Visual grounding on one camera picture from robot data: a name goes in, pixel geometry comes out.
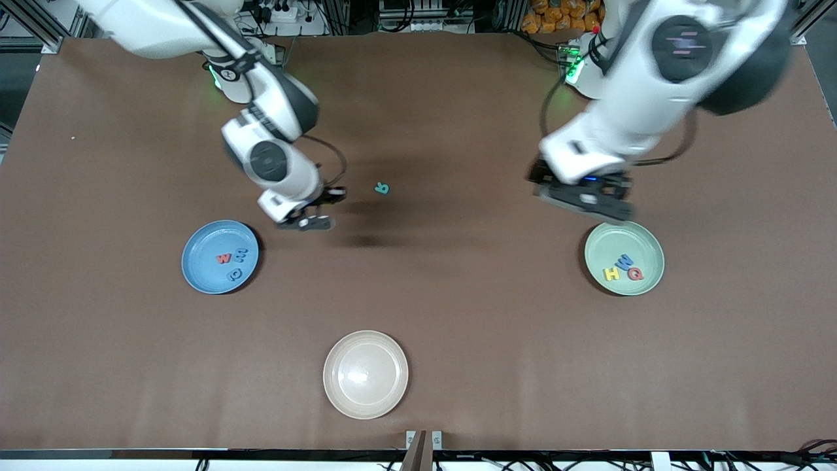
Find beige plate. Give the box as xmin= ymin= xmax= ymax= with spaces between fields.
xmin=322 ymin=330 xmax=409 ymax=420

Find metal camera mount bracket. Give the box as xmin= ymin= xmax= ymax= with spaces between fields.
xmin=405 ymin=430 xmax=443 ymax=471

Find metal equipment rack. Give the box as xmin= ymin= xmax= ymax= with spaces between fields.
xmin=378 ymin=0 xmax=481 ymax=33

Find blue plate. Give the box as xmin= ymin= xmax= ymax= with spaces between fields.
xmin=181 ymin=219 xmax=260 ymax=295

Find orange bags pile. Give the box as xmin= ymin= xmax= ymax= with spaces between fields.
xmin=521 ymin=0 xmax=604 ymax=35

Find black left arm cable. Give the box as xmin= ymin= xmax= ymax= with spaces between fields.
xmin=539 ymin=0 xmax=697 ymax=167

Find black base cables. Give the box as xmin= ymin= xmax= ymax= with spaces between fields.
xmin=519 ymin=28 xmax=571 ymax=66

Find brown table cover sheet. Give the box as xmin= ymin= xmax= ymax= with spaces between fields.
xmin=0 ymin=31 xmax=837 ymax=452

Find aluminium frame profile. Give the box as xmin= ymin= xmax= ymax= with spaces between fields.
xmin=0 ymin=0 xmax=66 ymax=54
xmin=788 ymin=0 xmax=837 ymax=46

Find green plate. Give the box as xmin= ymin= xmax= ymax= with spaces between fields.
xmin=584 ymin=219 xmax=666 ymax=296

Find cable bundle under table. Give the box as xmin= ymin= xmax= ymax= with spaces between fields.
xmin=775 ymin=440 xmax=837 ymax=469

